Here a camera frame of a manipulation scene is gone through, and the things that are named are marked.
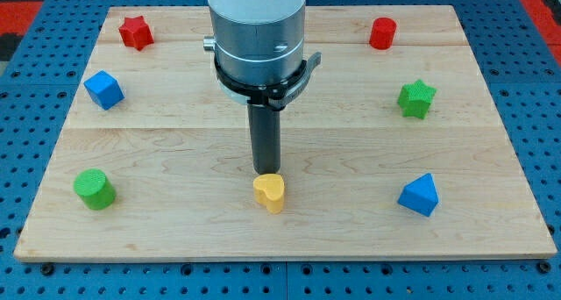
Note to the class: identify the yellow heart block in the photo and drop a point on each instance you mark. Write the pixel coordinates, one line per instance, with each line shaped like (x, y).
(269, 191)

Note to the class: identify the red star block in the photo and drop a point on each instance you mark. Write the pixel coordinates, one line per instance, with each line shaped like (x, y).
(136, 33)

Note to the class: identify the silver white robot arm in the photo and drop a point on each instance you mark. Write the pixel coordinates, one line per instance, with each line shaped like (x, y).
(258, 50)

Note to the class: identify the light wooden board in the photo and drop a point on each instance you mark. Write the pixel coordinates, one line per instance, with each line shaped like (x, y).
(177, 152)

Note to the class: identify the blue triangular prism block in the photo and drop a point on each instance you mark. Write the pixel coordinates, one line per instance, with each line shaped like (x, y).
(420, 195)

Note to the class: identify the blue cube block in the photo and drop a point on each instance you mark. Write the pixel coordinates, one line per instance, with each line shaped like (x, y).
(104, 90)

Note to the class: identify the green star block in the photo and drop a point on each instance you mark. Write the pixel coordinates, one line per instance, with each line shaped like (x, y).
(415, 99)

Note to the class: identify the red cylinder block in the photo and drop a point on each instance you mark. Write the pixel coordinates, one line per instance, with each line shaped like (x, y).
(382, 33)

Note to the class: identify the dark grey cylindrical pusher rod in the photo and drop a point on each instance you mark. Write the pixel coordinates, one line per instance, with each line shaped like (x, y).
(264, 127)

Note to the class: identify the green cylinder block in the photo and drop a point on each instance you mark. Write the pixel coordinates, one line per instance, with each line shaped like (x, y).
(94, 188)

